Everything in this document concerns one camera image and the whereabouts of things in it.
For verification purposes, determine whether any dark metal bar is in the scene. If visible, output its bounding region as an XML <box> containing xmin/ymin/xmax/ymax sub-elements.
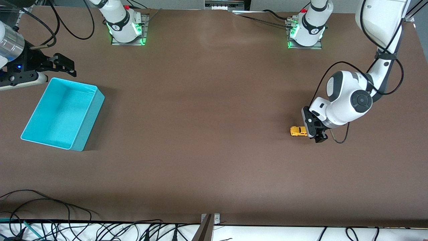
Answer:
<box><xmin>191</xmin><ymin>214</ymin><xmax>213</xmax><ymax>241</ymax></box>

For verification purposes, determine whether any silver metal bracket plate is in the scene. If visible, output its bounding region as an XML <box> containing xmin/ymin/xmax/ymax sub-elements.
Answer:
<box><xmin>201</xmin><ymin>213</ymin><xmax>221</xmax><ymax>225</ymax></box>

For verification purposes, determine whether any looped black cable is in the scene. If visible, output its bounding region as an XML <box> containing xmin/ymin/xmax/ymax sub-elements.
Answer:
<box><xmin>8</xmin><ymin>198</ymin><xmax>92</xmax><ymax>241</ymax></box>

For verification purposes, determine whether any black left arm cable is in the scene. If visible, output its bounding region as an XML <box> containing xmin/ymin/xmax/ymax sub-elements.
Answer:
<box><xmin>309</xmin><ymin>0</ymin><xmax>406</xmax><ymax>144</ymax></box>

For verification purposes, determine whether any long thin black cable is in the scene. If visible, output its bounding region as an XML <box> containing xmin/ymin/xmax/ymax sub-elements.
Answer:
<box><xmin>0</xmin><ymin>189</ymin><xmax>101</xmax><ymax>217</ymax></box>

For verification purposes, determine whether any grey power strip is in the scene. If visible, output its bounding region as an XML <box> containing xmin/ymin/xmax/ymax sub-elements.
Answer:
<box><xmin>205</xmin><ymin>0</ymin><xmax>246</xmax><ymax>10</ymax></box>

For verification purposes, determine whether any turquoise plastic bin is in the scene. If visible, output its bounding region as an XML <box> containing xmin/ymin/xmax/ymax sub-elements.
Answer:
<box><xmin>20</xmin><ymin>77</ymin><xmax>105</xmax><ymax>152</ymax></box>

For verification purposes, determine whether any thin dark base cable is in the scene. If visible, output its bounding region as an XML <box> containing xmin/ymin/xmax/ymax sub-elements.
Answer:
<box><xmin>233</xmin><ymin>13</ymin><xmax>291</xmax><ymax>28</ymax></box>

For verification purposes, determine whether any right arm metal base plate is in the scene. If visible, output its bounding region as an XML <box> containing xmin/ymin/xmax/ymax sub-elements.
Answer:
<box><xmin>111</xmin><ymin>13</ymin><xmax>149</xmax><ymax>46</ymax></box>

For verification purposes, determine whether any thick black base cable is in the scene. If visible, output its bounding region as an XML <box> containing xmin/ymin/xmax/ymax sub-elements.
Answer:
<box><xmin>262</xmin><ymin>9</ymin><xmax>294</xmax><ymax>21</ymax></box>

